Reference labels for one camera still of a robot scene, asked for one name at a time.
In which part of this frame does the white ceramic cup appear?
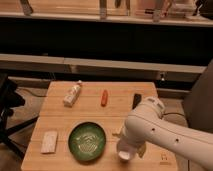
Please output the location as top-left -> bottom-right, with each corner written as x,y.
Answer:
116,141 -> 137,162

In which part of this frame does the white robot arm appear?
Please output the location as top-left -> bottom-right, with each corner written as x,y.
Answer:
117,97 -> 213,171

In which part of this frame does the orange carrot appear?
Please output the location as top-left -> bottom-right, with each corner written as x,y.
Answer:
101,90 -> 108,107

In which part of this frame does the black rectangular block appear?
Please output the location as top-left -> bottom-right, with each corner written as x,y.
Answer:
132,94 -> 142,108

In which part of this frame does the white tube bottle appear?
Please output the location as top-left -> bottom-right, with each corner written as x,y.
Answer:
63,80 -> 82,107

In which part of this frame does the green round plate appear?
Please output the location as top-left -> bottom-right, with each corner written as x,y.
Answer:
68,122 -> 106,162

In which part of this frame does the grey chair back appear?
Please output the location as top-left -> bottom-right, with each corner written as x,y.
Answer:
182,59 -> 213,133

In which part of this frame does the black office chair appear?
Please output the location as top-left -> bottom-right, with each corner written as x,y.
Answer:
0,73 -> 37,159

